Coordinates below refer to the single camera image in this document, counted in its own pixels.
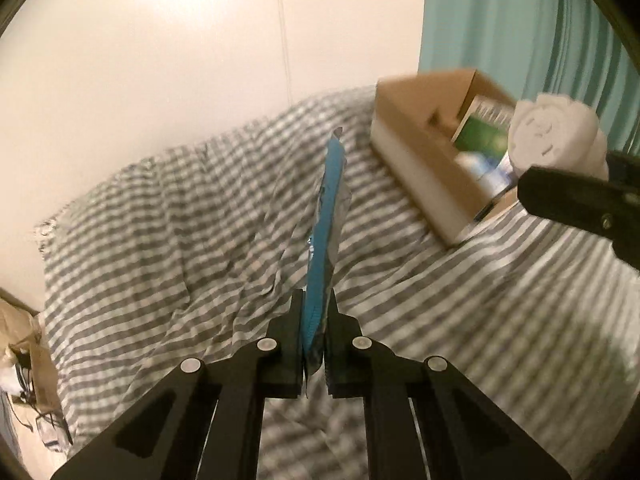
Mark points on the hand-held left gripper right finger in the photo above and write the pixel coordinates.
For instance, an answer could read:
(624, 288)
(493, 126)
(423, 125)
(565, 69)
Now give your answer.
(340, 360)

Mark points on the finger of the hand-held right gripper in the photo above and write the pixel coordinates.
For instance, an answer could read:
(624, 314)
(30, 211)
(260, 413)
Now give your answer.
(625, 170)
(560, 192)

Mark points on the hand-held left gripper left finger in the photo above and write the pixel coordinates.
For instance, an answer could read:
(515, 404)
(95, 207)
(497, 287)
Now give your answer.
(290, 360)

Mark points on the blue white tissue packet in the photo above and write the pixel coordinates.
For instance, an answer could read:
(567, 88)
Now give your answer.
(502, 177)

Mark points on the white towel roll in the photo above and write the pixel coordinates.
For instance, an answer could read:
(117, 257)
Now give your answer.
(545, 130)

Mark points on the green white medicine box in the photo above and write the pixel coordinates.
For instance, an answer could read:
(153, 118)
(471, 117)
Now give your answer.
(480, 135)

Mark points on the blue foil packet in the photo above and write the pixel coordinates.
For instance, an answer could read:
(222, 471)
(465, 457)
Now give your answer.
(325, 220)

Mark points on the brown cardboard box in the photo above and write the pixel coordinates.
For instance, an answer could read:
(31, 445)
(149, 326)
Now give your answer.
(415, 145)

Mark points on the grey white checked blanket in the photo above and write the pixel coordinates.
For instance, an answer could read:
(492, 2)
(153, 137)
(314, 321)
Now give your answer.
(175, 240)

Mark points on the green curtain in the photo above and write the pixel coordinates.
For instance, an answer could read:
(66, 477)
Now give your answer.
(500, 20)

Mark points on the small cluttered cardboard box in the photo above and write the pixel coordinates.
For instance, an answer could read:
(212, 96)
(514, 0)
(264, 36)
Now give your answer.
(42, 375)

